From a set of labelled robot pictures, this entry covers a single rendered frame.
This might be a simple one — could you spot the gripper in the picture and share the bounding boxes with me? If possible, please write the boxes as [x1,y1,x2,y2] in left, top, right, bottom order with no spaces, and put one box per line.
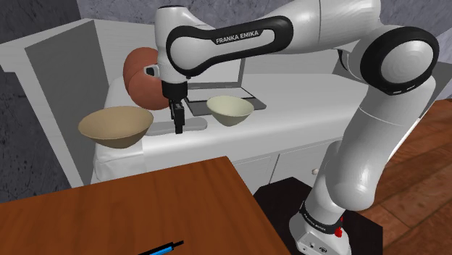
[161,80,188,135]

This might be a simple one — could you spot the cream bowl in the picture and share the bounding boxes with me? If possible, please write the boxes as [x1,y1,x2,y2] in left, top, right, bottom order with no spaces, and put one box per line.
[206,95,256,128]

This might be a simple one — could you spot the tan bowl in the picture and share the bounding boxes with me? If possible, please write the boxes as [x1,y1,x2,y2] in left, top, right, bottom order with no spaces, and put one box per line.
[78,105,155,149]

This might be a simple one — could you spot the grey laptop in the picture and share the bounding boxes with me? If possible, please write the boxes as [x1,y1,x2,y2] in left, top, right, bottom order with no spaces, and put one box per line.
[183,57,268,118]

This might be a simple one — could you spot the brown wooden table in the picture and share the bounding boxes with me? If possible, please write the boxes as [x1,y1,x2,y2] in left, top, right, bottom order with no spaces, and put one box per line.
[0,155,293,255]

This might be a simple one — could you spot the white bed with drawers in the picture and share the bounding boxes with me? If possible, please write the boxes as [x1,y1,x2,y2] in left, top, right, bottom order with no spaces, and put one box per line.
[0,17,452,195]

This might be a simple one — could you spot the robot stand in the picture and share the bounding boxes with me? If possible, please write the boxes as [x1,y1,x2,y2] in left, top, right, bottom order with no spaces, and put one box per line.
[253,176,385,255]

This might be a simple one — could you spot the blue and black pen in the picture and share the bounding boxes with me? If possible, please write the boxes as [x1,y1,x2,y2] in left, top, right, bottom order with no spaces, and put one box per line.
[137,240,185,255]

